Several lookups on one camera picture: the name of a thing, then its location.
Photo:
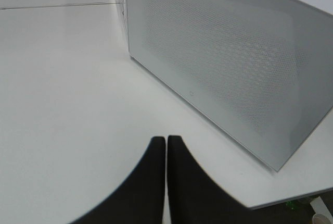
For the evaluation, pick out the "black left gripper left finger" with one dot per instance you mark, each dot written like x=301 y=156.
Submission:
x=140 y=197

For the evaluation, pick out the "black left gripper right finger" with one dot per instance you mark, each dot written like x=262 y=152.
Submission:
x=194 y=197

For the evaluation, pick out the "white microwave door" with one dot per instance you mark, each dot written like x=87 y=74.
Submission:
x=261 y=70

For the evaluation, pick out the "white cup on floor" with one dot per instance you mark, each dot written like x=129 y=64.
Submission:
x=321 y=216

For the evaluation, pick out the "white microwave oven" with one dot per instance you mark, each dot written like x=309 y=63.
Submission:
x=125 y=13

